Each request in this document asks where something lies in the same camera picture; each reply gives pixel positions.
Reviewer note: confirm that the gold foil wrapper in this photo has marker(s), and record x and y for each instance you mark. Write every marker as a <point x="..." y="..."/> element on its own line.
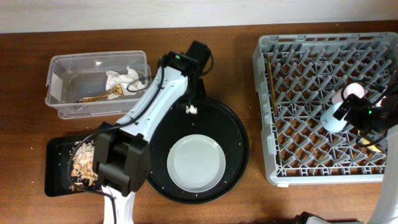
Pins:
<point x="116" y="90"/>

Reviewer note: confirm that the blue cup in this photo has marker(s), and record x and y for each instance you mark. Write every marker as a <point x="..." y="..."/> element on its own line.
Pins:
<point x="332" y="124"/>

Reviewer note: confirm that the food scraps with rice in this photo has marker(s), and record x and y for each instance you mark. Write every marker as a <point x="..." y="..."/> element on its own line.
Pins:
<point x="82" y="173"/>

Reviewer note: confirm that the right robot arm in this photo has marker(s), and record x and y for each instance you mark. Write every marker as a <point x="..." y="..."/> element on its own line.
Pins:
<point x="308" y="154"/>

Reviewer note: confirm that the small white napkin scrap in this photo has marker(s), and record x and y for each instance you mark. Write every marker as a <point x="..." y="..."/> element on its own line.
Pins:
<point x="191" y="109"/>

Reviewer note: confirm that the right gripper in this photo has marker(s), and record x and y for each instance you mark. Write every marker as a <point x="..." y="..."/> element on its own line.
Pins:
<point x="360" y="106"/>

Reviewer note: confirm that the white napkin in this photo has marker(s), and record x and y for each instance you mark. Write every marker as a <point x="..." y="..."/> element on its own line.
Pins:
<point x="131" y="83"/>

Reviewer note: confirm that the pink cup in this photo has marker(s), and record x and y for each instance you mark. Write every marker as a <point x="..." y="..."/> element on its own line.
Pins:
<point x="353" y="88"/>

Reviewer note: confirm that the grey dishwasher rack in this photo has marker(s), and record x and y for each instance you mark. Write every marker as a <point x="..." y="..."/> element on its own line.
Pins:
<point x="296" y="77"/>

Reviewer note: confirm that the black rectangular tray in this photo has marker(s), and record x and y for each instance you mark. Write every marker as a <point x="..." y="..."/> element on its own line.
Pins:
<point x="59" y="161"/>

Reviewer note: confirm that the round black serving tray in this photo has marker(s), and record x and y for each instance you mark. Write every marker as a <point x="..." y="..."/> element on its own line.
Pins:
<point x="214" y="120"/>

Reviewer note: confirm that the grey plate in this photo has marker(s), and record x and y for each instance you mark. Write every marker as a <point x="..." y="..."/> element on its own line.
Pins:
<point x="196" y="163"/>

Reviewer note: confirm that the clear plastic storage bin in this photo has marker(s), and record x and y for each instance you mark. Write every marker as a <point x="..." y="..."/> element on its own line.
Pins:
<point x="75" y="76"/>

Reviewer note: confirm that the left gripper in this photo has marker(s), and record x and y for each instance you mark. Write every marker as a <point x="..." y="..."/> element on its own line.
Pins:
<point x="202" y="94"/>

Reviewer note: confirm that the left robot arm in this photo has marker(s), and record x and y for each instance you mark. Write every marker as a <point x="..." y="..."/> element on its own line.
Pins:
<point x="167" y="89"/>

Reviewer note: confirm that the yellow bowl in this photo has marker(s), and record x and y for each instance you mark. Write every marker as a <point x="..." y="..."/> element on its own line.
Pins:
<point x="363" y="140"/>

